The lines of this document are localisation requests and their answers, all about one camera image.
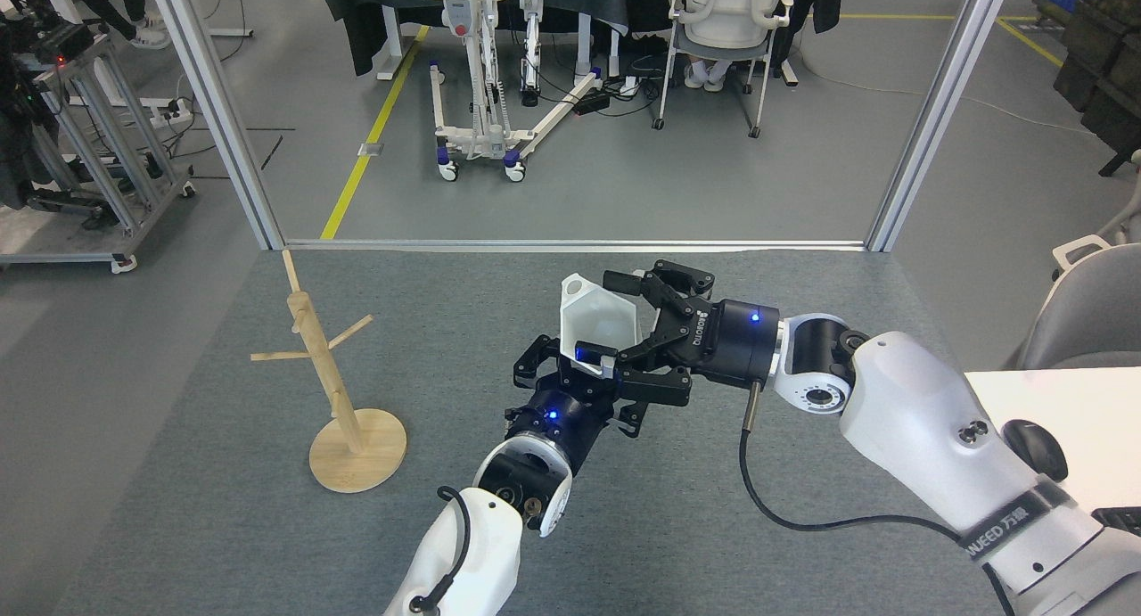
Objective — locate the white office chair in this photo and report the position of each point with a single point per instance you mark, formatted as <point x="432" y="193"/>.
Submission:
<point x="726" y="14"/>

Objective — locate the small metal floor plate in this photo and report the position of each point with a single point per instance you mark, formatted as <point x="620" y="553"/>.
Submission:
<point x="371" y="150"/>

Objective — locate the aluminium frame cart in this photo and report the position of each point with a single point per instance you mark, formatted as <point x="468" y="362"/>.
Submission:
<point x="98" y="152"/>

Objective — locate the black computer mouse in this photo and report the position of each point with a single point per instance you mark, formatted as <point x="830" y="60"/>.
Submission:
<point x="1043" y="447"/>

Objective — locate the black keyboard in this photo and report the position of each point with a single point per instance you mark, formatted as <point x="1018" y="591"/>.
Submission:
<point x="1123" y="516"/>

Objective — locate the white desk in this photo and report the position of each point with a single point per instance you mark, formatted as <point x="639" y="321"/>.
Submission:
<point x="1096" y="420"/>

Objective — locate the white power strip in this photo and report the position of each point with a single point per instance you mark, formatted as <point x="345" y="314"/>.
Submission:
<point x="174" y="110"/>

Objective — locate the white faceted cup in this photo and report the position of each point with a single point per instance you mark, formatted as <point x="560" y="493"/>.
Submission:
<point x="597" y="317"/>

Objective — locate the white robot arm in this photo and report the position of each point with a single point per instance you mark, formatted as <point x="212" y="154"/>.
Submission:
<point x="486" y="545"/>
<point x="918" y="411"/>

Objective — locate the white stand on wheels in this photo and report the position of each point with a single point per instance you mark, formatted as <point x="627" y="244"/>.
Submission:
<point x="472" y="81"/>

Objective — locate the person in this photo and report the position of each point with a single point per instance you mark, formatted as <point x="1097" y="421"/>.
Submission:
<point x="150" y="38"/>
<point x="693" y="77"/>

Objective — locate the black power strip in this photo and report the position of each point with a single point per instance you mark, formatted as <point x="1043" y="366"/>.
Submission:
<point x="591" y="103"/>

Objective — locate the dark stacked crates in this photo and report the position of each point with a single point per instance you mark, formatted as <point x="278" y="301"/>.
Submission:
<point x="1105" y="63"/>

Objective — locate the silver aluminium post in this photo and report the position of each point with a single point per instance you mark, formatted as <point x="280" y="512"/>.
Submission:
<point x="936" y="117"/>
<point x="223" y="117"/>

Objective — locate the black hanging jacket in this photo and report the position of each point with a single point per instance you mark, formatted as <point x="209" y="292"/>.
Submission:
<point x="822" y="1"/>

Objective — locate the wooden cup rack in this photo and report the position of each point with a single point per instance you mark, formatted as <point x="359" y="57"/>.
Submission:
<point x="357" y="460"/>

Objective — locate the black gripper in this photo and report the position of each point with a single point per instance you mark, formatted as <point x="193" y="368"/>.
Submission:
<point x="740" y="344"/>
<point x="562" y="415"/>

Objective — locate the grey chair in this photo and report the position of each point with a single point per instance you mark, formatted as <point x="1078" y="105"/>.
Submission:
<point x="1096" y="317"/>

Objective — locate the silver table edge rail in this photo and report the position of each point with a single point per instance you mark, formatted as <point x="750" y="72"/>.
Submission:
<point x="446" y="244"/>

